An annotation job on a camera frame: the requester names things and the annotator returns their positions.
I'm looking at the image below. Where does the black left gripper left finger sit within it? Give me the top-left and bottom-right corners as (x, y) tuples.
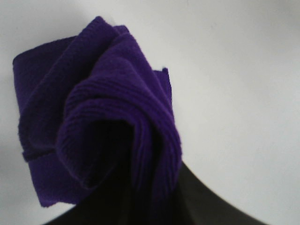
(46, 164), (131, 225)

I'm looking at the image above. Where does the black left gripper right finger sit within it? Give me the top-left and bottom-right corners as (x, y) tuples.
(173, 163), (264, 225)

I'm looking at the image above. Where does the purple towel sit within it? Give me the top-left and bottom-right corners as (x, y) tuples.
(12, 15), (183, 225)

